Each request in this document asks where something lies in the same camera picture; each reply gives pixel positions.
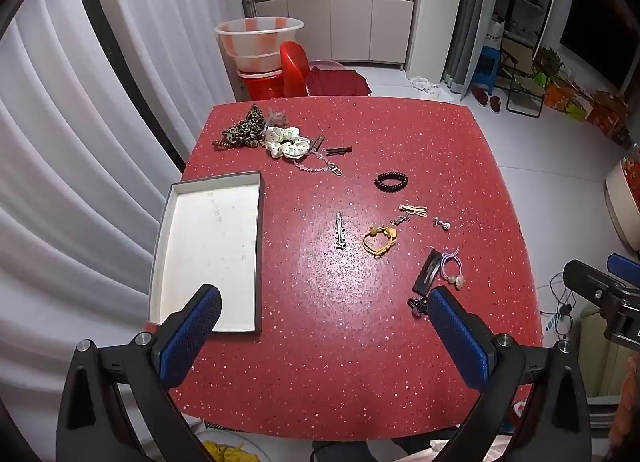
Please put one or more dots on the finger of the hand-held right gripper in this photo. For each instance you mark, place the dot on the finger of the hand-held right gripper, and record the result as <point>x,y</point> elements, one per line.
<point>625,264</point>
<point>585,279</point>

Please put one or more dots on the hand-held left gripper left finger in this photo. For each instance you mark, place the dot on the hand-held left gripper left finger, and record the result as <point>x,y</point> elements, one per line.
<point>192,327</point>

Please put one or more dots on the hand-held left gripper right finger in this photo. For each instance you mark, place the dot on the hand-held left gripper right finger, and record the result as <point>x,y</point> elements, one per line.
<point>457,337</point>

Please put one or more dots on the small black claw clip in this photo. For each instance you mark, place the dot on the small black claw clip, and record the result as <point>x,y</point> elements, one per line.
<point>417,307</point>

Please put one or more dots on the black long snap hair clip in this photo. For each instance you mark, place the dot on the black long snap hair clip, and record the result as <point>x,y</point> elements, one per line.
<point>427,272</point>

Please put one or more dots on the white shallow tray box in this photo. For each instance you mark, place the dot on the white shallow tray box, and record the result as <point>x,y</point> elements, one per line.
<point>210,242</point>

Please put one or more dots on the silver pearl earring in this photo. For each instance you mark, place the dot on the silver pearl earring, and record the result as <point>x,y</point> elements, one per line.
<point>442,224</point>

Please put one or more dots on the silver rhinestone hair clip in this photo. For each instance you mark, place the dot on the silver rhinestone hair clip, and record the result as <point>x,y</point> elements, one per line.
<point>340,232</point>

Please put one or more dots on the white power strip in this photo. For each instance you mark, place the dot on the white power strip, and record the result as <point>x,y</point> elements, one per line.
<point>550,327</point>

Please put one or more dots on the plate of yellow strips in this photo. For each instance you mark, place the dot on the plate of yellow strips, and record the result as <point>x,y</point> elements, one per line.
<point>230,449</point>

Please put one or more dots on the beige bow hair clip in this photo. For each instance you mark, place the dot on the beige bow hair clip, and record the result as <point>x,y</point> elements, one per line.
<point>414,208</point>

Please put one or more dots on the orange gift boxes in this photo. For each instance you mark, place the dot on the orange gift boxes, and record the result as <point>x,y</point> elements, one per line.
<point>595,107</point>

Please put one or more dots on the dark red slipper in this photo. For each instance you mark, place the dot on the dark red slipper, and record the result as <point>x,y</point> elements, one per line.
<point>495,103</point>
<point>480,95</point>

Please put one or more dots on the white curtain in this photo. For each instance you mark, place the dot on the white curtain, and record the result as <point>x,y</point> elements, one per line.
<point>75,167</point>

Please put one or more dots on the leopard print scrunchie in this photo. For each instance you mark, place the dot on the leopard print scrunchie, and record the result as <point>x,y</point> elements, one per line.
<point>245,130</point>

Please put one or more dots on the white dotted scrunchie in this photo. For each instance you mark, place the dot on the white dotted scrunchie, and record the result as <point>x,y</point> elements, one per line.
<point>282,142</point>

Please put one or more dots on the black folding chair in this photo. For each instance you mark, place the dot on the black folding chair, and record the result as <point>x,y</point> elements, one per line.
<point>522,82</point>

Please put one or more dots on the green plant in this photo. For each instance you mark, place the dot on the green plant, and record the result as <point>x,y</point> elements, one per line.
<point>552,62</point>

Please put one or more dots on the black bow hair clip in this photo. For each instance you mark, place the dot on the black bow hair clip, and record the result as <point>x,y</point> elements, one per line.
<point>338,150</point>

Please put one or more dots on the brown snap hair clip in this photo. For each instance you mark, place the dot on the brown snap hair clip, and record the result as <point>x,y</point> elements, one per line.
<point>317,143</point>

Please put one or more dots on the clear plastic hair claw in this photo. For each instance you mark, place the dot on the clear plastic hair claw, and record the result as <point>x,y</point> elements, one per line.
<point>277,116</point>

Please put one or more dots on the blue plastic stool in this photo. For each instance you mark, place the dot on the blue plastic stool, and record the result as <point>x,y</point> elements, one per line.
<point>486,67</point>

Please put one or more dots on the red plastic bucket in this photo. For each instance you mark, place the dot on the red plastic bucket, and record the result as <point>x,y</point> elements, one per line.
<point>260,85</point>

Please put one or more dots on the white cloth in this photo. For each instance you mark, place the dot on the white cloth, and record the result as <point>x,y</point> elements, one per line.
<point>425,84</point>

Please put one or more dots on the red plastic chair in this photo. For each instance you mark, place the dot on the red plastic chair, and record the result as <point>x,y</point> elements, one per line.
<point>294,67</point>

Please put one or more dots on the dark red cloth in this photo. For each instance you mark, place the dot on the dark red cloth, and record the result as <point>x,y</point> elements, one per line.
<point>337,82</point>

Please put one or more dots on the grey curtain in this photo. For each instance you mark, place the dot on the grey curtain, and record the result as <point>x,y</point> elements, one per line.
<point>465,17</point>

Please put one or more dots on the striped plastic basin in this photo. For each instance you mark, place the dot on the striped plastic basin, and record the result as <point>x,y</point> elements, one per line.
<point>257,40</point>

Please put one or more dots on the white cabinet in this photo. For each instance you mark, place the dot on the white cabinet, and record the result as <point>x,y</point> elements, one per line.
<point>340,17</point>

